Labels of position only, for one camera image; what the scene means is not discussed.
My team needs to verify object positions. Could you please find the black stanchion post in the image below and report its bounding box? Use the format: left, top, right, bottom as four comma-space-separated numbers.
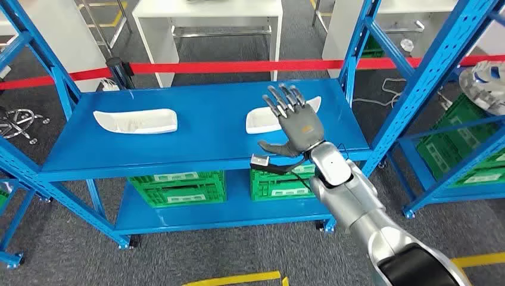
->
105, 57, 135, 90

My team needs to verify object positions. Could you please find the blue metal shelf rack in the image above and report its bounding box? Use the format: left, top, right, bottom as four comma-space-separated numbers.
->
0, 179, 40, 270
388, 114, 505, 220
0, 0, 505, 250

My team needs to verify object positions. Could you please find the white table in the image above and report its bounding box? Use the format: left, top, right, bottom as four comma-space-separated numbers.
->
321, 0, 505, 79
132, 0, 283, 88
0, 0, 108, 93

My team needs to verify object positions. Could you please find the chrome tube frame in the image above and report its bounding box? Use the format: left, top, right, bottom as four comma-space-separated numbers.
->
77, 0, 133, 50

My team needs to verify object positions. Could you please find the red barrier tape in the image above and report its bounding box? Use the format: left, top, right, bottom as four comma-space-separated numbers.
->
0, 54, 505, 91

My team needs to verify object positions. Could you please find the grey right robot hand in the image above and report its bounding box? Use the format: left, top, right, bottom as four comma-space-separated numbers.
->
258, 83, 326, 158

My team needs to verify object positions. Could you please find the white floor cable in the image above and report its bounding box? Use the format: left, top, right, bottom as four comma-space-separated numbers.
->
352, 77, 407, 109

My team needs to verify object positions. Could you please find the chrome chair base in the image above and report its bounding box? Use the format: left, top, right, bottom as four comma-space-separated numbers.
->
0, 108, 51, 145

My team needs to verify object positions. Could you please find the black camera bracket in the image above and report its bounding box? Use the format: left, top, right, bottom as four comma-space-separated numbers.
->
250, 157, 308, 176

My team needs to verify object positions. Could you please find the silver round metal part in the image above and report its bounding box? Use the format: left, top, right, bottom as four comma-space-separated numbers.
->
459, 60, 505, 116

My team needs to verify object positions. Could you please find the yellow tape strip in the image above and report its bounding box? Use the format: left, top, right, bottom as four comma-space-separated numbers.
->
182, 271, 290, 286
451, 252, 505, 269

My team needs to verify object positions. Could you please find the green plastic crate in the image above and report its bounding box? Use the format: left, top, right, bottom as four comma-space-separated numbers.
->
128, 170, 227, 209
361, 35, 385, 59
250, 163, 316, 202
416, 92, 505, 188

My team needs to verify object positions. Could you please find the white curved plastic part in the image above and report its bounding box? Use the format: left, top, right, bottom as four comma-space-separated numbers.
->
245, 95, 322, 135
93, 108, 179, 135

